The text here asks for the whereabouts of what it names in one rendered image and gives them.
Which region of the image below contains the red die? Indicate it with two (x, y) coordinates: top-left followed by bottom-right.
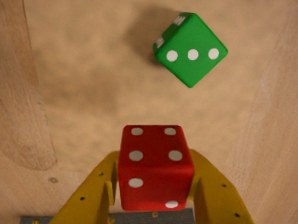
(117, 125), (195, 211)

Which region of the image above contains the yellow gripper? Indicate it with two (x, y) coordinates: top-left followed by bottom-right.
(48, 148), (255, 224)

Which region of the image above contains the green die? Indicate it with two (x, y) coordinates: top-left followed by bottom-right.
(153, 12), (228, 88)

